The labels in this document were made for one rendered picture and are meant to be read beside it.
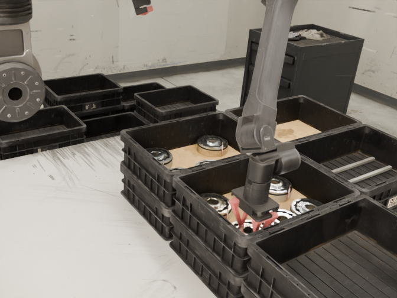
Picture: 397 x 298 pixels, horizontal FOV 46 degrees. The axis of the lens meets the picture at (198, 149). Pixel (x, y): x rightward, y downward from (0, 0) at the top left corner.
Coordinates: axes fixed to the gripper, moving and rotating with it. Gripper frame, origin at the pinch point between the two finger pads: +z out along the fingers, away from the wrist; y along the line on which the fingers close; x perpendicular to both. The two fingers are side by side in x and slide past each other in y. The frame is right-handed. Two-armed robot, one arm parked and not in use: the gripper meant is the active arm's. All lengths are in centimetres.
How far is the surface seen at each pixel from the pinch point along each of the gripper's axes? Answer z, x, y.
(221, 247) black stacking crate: 2.2, 8.2, -0.2
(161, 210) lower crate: 7.1, 9.3, 24.7
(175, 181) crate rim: -5.3, 9.4, 19.3
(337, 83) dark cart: 25, -179, 116
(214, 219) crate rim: -4.6, 9.4, 2.2
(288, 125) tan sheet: 4, -61, 47
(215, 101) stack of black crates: 29, -88, 127
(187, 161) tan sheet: 4.7, -9.9, 41.1
